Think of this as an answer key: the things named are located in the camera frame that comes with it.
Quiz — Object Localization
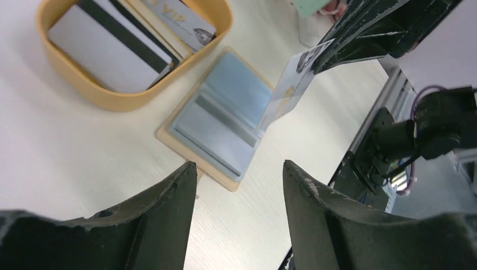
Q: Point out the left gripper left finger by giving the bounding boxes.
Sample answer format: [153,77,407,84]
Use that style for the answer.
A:
[1,161,197,269]

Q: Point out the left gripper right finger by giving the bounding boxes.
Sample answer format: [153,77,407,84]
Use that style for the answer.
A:
[282,160,476,269]

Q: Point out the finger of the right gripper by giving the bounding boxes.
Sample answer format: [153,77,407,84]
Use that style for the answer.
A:
[312,0,461,74]

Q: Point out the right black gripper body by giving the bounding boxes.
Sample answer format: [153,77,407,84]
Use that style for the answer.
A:
[376,86,476,160]

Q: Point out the white VIP diamond card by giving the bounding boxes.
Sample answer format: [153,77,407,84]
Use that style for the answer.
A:
[259,39,334,131]

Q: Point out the wooden card tray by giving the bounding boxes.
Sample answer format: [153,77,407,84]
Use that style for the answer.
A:
[156,46,273,192]

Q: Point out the tan oval card holder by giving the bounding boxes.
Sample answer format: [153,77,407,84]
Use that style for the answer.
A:
[35,0,233,112]

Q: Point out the cards in holder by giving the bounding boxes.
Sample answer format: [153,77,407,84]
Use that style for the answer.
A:
[48,1,216,94]

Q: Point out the pink patterned garment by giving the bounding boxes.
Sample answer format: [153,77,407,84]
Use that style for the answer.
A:
[318,0,347,16]

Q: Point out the white printed garment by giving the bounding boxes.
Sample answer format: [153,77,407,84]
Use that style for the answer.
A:
[291,0,331,18]

